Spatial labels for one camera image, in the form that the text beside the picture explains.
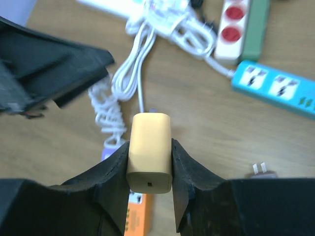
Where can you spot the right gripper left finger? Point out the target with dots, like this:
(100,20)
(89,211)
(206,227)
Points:
(93,203)

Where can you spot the purple power strip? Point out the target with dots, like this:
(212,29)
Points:
(108,151)

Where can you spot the pink charger plug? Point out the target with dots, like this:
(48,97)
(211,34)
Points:
(259,171)

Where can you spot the orange power strip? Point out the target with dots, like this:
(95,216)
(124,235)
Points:
(138,216)

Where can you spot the yellow charger plug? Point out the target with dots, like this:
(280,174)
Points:
(149,166)

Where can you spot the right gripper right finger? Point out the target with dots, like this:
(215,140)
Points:
(207,205)

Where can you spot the teal power strip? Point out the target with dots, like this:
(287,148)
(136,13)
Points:
(276,87)

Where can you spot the white multicolour power strip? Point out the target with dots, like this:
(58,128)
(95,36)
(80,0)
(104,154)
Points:
(120,8)

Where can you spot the dark green power strip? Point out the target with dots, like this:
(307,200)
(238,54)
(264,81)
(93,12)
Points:
(256,29)

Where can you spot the white coiled cord purple strip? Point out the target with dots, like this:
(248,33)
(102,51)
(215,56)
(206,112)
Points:
(108,114)

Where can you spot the beige red power strip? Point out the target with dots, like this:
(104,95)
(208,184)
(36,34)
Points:
(232,31)

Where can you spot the white cord orange strip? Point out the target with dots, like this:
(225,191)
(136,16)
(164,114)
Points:
(140,94)

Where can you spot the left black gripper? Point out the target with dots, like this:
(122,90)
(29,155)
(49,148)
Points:
(36,68)

